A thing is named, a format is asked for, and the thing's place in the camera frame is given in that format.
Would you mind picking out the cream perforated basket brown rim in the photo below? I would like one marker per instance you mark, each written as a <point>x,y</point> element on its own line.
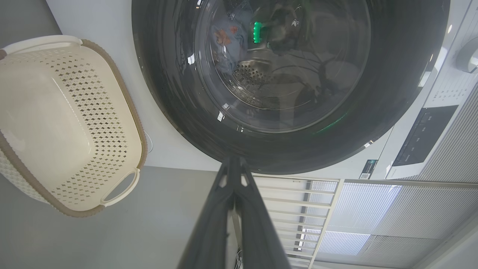
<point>48,123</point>

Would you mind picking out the black washer control panel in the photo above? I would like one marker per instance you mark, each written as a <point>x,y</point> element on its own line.
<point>425,134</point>

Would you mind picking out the white metal railing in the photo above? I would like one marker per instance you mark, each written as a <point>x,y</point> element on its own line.
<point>328,213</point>

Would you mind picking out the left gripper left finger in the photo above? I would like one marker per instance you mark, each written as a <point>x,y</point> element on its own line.
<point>213,231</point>

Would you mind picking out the blue bear print garment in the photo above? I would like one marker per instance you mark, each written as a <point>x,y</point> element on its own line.
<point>227,48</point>

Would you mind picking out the small black code sticker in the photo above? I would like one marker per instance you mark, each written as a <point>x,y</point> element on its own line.
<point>368,170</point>

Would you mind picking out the silver washer dial knob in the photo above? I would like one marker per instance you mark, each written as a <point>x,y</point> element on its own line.
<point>468,56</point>

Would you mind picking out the white front-load washing machine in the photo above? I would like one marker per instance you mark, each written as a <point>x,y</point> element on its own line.
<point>179,149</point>

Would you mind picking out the black round glass washer door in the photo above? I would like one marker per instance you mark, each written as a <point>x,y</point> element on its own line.
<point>392,74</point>

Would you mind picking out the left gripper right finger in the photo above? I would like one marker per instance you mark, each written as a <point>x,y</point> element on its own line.
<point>261,239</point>

